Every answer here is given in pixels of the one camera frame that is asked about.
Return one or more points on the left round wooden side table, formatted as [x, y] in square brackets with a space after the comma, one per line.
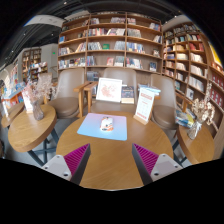
[26, 133]

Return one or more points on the right round wooden side table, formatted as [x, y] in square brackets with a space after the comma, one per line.
[199, 150]

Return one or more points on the dark book on chair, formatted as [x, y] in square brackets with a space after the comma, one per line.
[127, 94]

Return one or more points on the white orange computer mouse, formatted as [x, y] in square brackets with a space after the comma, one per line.
[106, 124]

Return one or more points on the vase with dried flowers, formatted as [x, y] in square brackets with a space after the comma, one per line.
[204, 112]
[38, 91]

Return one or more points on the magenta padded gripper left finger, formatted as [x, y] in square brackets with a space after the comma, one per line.
[70, 167]

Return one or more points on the stack of books right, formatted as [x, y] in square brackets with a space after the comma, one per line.
[184, 119]

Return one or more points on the left beige armchair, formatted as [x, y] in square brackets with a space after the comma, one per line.
[68, 101]

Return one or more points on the white sign on left table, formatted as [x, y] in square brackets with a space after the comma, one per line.
[27, 102]

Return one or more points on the round wooden side table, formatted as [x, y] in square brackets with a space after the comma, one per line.
[26, 133]
[199, 150]

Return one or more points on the white red table sign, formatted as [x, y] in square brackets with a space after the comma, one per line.
[144, 105]

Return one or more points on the beige armchair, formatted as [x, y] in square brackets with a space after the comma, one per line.
[128, 78]
[68, 101]
[164, 109]

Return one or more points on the far left wooden table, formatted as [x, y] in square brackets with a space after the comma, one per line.
[14, 111]

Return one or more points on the central wooden bookshelf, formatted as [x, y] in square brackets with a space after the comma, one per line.
[112, 39]

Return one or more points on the middle beige armchair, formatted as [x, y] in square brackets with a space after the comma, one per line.
[128, 78]

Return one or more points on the left vase with dried flowers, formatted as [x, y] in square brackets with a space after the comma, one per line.
[38, 91]

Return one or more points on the light blue mouse pad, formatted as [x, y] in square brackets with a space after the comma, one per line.
[91, 127]

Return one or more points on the right beige armchair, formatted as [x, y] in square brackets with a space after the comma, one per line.
[164, 109]

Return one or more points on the distant wooden bookshelf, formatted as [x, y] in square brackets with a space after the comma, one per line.
[32, 65]

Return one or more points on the right vase with dried flowers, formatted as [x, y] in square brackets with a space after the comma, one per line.
[204, 112]

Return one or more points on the right wooden bookshelf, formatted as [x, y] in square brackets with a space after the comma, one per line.
[191, 61]

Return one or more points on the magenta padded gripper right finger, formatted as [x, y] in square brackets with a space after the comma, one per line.
[152, 166]

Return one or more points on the white framed picture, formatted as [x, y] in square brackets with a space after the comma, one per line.
[109, 89]

